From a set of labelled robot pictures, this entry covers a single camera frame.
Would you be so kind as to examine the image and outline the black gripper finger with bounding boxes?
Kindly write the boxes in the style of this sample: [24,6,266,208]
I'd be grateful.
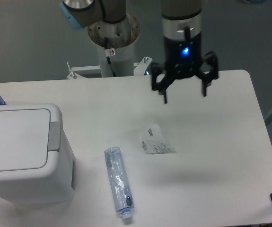
[150,62,174,104]
[196,51,219,97]

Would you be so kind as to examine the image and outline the crushed clear plastic bottle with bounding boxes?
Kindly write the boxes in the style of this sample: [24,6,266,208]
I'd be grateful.
[104,147,134,221]

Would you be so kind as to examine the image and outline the clear plastic wrapper bag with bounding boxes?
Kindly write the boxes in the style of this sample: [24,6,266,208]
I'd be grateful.
[141,121,176,155]

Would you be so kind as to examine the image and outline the white plastic trash can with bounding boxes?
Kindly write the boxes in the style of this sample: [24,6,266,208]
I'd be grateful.
[0,104,75,204]

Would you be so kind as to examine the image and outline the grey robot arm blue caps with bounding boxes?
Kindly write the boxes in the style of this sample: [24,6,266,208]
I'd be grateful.
[60,0,219,96]

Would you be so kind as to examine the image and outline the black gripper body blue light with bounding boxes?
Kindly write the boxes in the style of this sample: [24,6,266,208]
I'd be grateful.
[164,33,203,80]

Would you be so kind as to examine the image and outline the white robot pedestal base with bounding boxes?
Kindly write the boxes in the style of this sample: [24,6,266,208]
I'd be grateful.
[67,14,152,79]

